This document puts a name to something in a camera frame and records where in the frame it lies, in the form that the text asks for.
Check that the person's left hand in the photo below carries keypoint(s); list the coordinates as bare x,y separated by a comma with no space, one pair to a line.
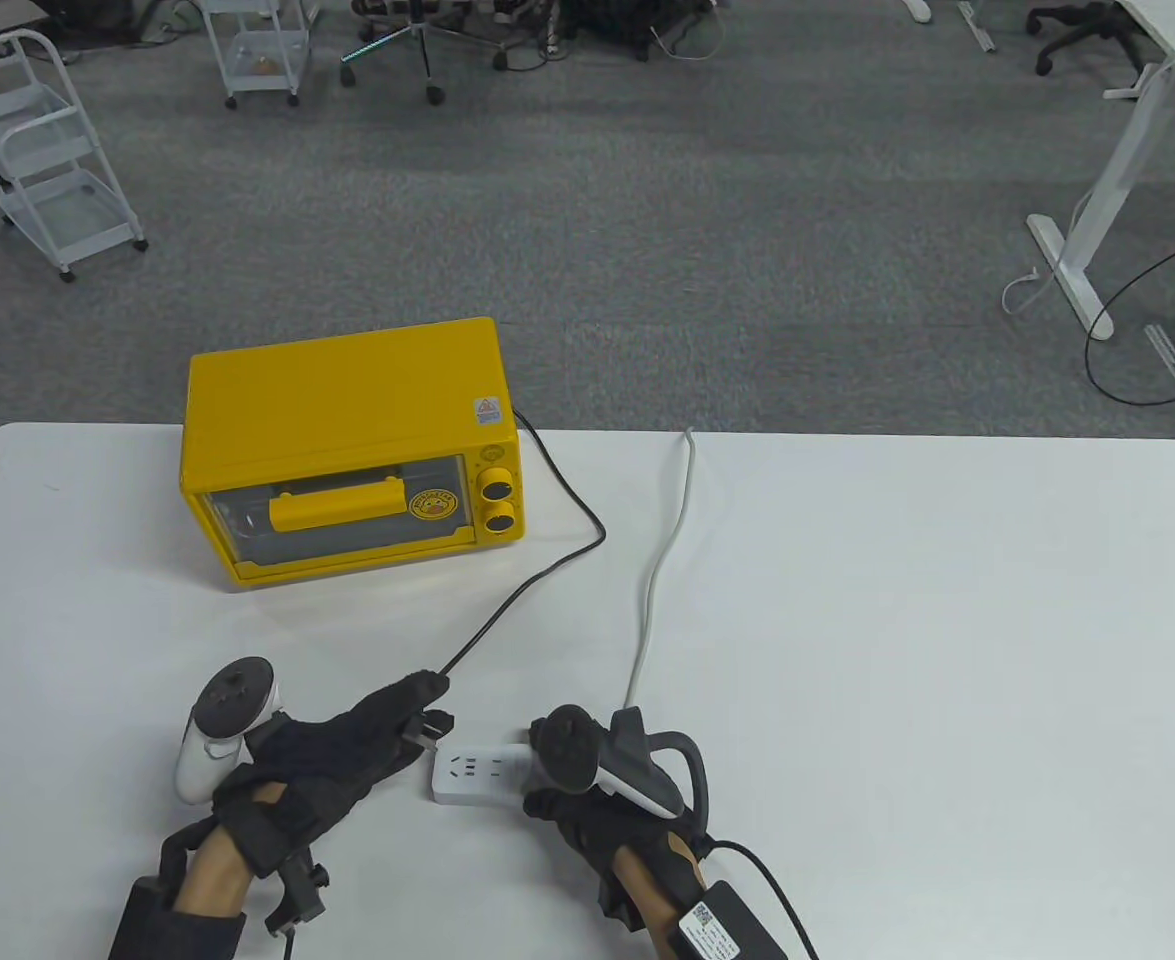
347,760

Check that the person's right hand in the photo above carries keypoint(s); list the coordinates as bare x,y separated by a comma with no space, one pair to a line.
597,830

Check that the white power strip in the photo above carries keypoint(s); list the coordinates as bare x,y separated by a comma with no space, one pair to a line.
477,775

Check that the yellow oven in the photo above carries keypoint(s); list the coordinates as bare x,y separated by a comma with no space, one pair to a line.
347,400

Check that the person's right forearm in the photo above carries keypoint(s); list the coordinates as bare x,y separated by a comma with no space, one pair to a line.
662,880

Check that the person's left forearm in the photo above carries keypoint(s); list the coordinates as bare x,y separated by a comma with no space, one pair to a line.
217,870

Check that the grey white handheld controller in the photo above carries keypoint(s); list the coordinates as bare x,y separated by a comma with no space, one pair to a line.
222,705
567,750

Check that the black labelled wrist box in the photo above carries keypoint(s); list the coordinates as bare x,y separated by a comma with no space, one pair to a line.
732,930

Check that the large white rolling cart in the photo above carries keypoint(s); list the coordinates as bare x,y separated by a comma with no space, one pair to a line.
57,205

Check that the chrome office chair base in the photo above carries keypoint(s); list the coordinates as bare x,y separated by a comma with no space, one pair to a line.
425,50

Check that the small white rolling cart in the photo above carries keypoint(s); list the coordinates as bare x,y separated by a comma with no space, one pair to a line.
267,45

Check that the black equipment pile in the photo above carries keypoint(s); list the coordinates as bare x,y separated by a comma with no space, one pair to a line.
617,20

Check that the black office chair base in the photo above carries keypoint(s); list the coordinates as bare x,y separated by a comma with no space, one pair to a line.
1087,25

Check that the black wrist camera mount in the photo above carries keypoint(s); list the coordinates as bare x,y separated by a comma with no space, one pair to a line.
299,895

